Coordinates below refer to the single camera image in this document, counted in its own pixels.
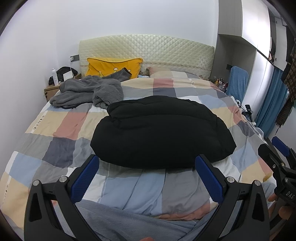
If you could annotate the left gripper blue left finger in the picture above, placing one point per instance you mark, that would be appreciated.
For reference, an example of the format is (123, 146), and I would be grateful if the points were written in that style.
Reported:
(81, 178)

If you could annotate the wall socket panel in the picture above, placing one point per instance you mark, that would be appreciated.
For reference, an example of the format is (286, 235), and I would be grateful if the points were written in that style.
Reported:
(74, 58)

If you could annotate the white spray bottle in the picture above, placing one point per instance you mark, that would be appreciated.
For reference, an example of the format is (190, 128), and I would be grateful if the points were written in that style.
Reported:
(55, 77)

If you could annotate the blue towel on chair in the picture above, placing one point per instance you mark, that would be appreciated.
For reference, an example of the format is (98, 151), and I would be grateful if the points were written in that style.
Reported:
(237, 84)

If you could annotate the black bag on nightstand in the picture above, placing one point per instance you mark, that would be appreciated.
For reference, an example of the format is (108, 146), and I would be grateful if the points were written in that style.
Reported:
(65, 73)

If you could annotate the cream quilted headboard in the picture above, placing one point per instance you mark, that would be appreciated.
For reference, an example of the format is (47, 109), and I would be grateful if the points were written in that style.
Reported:
(155, 50)

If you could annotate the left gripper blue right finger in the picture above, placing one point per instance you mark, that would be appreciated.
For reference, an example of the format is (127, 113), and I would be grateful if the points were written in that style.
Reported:
(212, 178)

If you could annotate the yellow pillow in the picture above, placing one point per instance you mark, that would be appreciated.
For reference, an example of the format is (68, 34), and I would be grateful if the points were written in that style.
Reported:
(106, 66)

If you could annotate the grey fleece garment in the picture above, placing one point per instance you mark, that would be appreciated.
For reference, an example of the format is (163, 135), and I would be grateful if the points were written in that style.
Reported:
(99, 91)

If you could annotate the small bottles on desk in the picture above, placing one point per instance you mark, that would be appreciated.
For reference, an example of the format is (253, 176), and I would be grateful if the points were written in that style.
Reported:
(221, 83)

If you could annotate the black puffer jacket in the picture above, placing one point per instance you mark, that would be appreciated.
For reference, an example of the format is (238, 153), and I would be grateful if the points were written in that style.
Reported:
(160, 132)

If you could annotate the pink pillow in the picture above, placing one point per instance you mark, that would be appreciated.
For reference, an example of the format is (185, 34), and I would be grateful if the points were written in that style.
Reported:
(156, 72)

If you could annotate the person's right hand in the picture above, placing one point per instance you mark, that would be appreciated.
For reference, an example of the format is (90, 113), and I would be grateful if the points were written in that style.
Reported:
(277, 208)

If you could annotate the wooden nightstand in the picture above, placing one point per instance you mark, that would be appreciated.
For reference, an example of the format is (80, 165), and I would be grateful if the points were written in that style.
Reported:
(51, 89)

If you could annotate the blue curtain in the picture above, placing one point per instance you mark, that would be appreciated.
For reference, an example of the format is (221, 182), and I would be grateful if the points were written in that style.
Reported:
(274, 100)

